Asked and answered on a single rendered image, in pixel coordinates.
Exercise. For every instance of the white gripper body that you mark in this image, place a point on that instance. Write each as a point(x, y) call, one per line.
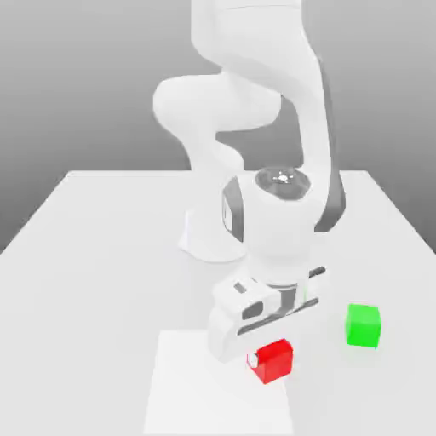
point(223, 337)

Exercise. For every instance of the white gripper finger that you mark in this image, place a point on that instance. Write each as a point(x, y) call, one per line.
point(252, 360)

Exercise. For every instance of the small red cube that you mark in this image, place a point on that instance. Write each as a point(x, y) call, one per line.
point(275, 361)

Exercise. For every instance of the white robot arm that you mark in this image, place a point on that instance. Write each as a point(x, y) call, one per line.
point(259, 102)

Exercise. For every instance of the small green cube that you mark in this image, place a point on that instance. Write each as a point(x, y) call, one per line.
point(363, 326)

